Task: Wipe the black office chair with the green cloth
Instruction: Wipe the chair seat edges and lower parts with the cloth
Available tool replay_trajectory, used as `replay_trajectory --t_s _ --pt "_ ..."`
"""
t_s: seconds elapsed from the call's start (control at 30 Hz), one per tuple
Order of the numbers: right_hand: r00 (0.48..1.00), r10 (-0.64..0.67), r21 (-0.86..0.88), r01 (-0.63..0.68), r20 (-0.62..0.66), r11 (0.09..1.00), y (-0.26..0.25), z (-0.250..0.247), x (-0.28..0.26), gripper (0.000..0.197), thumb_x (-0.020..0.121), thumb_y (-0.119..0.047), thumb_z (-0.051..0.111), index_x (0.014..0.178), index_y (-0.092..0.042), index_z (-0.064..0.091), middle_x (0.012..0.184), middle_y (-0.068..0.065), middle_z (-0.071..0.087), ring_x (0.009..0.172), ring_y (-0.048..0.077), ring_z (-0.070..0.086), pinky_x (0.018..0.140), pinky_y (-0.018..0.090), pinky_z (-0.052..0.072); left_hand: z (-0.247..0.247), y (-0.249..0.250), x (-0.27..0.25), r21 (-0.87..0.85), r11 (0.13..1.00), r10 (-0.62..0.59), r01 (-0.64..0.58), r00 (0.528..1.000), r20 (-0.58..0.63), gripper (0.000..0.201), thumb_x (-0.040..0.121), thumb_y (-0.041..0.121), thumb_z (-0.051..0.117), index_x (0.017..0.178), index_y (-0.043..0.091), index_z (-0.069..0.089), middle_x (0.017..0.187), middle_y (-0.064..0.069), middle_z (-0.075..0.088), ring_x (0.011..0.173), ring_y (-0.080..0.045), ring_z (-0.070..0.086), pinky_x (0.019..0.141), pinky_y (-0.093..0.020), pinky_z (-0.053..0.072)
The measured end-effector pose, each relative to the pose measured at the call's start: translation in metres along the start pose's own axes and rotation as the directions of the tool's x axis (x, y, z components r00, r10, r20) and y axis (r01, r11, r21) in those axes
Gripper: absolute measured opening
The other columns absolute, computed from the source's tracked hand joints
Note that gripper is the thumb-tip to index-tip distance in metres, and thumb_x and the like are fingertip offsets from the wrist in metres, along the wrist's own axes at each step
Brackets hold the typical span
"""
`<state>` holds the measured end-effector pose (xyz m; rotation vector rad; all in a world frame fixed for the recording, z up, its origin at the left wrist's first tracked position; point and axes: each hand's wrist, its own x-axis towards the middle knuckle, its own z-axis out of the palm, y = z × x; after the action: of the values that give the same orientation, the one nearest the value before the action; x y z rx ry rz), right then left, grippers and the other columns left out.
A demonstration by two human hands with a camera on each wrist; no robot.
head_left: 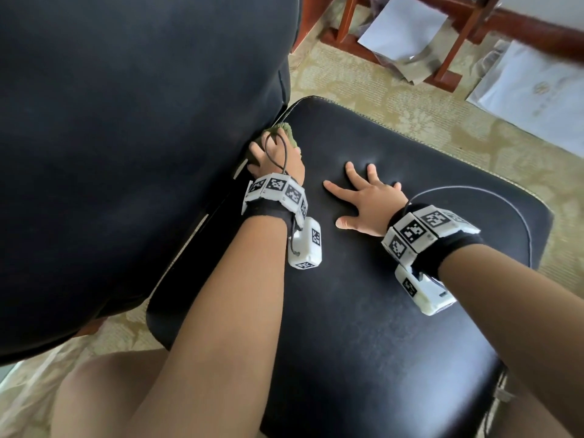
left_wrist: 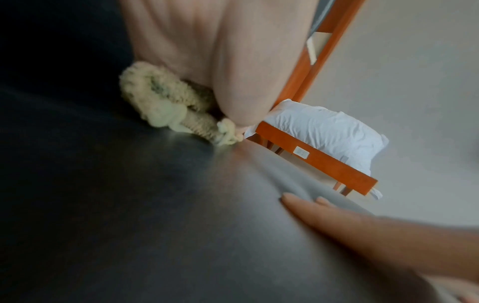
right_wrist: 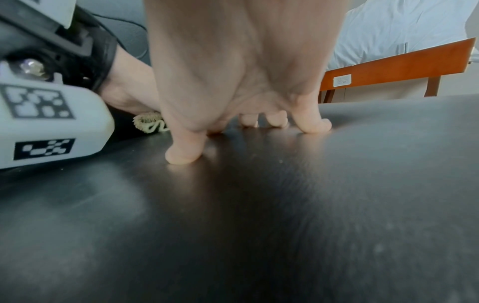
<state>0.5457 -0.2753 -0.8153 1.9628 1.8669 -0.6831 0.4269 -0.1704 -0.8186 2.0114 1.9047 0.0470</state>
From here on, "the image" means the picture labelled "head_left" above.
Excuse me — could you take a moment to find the person's left hand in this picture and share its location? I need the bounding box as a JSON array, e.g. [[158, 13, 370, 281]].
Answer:
[[247, 127, 307, 187]]

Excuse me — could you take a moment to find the person's right hand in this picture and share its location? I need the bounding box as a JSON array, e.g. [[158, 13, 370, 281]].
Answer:
[[323, 160, 410, 238]]

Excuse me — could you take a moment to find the green cleaning cloth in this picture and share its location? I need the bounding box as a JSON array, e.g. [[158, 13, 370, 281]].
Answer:
[[260, 123, 296, 147]]

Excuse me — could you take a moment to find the black leather chair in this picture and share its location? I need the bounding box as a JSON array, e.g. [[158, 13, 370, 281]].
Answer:
[[0, 0, 555, 438]]

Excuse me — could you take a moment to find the person's right forearm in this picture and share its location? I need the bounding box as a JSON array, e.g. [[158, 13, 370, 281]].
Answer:
[[438, 243, 584, 438]]

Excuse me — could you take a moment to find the person's left forearm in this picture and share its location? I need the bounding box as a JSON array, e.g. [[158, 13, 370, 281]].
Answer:
[[119, 214, 291, 438]]

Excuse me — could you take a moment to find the person's right leg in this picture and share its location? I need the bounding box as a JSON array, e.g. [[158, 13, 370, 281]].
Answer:
[[488, 388, 571, 438]]

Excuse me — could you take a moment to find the white marker left wristband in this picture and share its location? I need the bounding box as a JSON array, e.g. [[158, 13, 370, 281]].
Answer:
[[241, 173, 310, 235]]

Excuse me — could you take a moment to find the white marker wristband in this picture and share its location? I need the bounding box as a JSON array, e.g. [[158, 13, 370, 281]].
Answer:
[[241, 173, 310, 235], [381, 203, 485, 281]]

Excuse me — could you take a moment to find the white marker right wristband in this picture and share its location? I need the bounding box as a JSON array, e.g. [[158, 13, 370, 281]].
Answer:
[[381, 203, 485, 281]]

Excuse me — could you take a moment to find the wooden luggage rack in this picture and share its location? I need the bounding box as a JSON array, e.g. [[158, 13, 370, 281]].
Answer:
[[319, 0, 584, 94]]

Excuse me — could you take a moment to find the thin black cable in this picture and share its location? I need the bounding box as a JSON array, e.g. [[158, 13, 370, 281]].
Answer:
[[263, 130, 291, 176], [409, 185, 535, 270]]

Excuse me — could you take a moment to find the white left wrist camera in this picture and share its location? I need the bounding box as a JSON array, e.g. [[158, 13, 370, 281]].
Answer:
[[287, 217, 323, 271]]

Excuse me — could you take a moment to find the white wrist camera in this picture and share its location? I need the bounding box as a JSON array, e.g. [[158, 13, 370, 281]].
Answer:
[[287, 217, 323, 271], [394, 262, 457, 316]]

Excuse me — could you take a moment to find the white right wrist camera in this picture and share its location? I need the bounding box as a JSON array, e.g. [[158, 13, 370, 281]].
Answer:
[[394, 262, 457, 316]]

